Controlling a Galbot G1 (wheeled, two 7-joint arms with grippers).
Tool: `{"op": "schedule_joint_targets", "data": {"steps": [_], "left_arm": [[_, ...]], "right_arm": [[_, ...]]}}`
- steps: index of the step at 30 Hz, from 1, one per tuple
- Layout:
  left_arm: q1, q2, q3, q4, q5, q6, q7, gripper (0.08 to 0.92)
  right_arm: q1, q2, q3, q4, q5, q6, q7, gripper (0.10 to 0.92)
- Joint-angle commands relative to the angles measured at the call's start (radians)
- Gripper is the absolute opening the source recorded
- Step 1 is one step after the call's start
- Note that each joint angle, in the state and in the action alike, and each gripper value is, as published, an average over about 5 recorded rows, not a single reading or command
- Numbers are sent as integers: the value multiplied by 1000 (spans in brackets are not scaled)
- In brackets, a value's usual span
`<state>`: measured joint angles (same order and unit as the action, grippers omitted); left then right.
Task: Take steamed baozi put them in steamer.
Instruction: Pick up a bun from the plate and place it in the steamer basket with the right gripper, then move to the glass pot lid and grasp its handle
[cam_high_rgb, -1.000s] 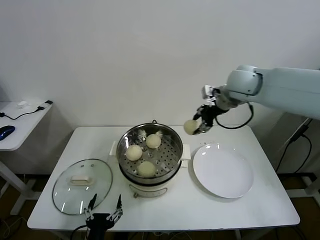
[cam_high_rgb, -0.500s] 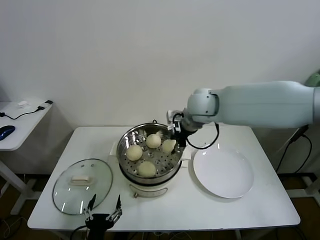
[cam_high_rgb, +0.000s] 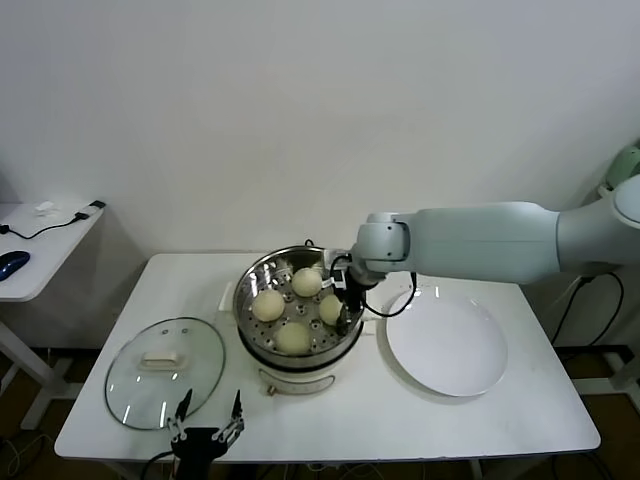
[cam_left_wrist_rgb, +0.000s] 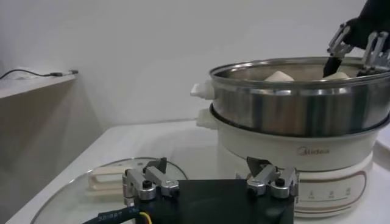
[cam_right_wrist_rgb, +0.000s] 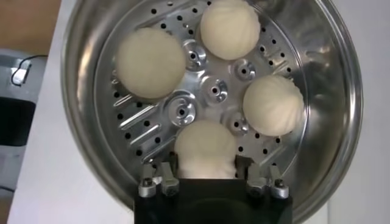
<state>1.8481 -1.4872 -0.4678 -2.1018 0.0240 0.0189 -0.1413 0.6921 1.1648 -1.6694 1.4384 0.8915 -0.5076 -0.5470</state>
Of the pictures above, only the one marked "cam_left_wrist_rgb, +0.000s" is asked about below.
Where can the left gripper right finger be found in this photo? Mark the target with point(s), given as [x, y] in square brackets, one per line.
[265, 178]

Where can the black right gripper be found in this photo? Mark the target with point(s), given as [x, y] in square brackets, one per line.
[374, 18]

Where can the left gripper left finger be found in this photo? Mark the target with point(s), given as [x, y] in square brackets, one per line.
[158, 179]

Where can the white steamed baozi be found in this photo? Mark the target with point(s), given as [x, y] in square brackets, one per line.
[337, 76]
[278, 76]

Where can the stainless steel steamer basket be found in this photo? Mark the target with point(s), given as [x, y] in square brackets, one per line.
[289, 112]

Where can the white electric cooker base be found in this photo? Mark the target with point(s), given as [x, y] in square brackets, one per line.
[304, 152]

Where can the grey device with black end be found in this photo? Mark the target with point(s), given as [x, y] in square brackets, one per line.
[73, 72]

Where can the white side table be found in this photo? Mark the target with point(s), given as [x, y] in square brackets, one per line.
[36, 85]

